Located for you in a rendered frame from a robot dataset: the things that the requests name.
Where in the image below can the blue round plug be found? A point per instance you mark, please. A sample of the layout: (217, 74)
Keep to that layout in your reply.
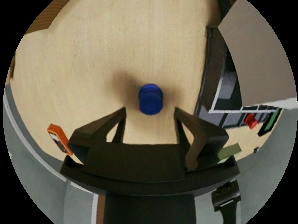
(151, 97)

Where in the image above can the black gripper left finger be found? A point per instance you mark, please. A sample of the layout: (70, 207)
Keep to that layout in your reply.
(98, 130)

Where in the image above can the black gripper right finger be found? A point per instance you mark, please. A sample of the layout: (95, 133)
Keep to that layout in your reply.
(209, 139)

